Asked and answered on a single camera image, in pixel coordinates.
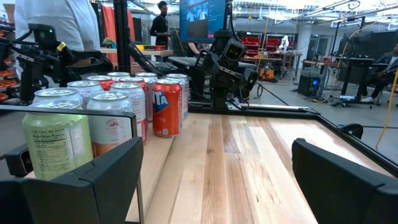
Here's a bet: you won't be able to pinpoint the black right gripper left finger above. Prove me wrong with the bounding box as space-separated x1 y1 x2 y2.
23 136 144 224

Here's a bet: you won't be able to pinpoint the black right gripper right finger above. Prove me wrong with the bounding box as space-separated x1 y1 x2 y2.
291 138 398 224

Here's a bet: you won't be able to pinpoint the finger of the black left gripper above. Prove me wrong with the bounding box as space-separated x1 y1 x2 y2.
195 49 213 74
242 67 259 91

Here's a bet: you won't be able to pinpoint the red strawberry soda can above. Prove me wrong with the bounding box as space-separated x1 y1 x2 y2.
86 75 115 91
152 78 183 138

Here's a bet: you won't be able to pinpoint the silver-lidded beverage can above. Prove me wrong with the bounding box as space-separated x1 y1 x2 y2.
136 72 159 122
107 72 131 82

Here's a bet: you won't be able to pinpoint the silver and salmon seltzer can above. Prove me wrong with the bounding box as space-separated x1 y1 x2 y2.
86 90 136 159
32 87 84 105

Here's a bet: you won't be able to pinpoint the green beverage can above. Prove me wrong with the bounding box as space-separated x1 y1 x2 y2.
21 99 95 182

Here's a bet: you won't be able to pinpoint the red-orange soda can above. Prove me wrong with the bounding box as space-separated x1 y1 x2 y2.
119 77 149 97

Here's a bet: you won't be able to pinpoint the pink and silver beverage can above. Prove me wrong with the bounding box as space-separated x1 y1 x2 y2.
66 80 104 108
109 82 148 146

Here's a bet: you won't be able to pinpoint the wooden shelf black metal legs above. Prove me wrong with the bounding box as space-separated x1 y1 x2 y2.
0 105 177 224

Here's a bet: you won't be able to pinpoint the orange floor machine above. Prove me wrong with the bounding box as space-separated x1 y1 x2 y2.
259 67 277 83

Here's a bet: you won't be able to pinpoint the red storage bin rack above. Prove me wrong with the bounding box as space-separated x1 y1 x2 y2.
239 32 295 57

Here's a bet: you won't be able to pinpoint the black keyboard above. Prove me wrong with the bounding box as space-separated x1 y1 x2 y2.
148 61 180 72

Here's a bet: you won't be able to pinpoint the large blue-lit monitor screen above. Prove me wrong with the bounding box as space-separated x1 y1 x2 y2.
179 0 228 44

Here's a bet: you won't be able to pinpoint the wooden desk top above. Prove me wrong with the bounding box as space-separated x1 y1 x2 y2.
99 47 175 58

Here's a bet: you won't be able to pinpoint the white robot figure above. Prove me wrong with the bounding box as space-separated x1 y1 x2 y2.
279 34 292 53

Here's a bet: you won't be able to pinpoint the person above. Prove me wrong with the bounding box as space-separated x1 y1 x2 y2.
361 42 398 103
14 0 101 80
149 0 172 48

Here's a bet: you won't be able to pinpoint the black computer tower blue light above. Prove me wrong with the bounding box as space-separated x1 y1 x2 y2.
297 70 325 98

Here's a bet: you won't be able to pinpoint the orange hanging cloth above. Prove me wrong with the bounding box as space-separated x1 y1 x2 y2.
100 4 136 65

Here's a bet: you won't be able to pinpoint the black standing desk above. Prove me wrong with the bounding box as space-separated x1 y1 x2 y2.
331 57 379 110

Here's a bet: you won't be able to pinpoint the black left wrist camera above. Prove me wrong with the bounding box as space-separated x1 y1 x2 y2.
223 39 247 62

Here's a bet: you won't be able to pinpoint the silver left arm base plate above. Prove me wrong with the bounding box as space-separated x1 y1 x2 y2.
226 103 309 111

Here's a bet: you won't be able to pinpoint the black rail bracket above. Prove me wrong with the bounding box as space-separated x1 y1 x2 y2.
337 123 364 140

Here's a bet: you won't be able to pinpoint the black vertical frame post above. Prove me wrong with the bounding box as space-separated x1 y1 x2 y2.
113 0 132 74

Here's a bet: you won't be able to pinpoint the black table-level camera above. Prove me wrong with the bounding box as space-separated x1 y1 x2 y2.
5 144 34 178

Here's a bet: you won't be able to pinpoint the yellow extension cable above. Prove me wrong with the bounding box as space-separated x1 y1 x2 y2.
374 67 398 151

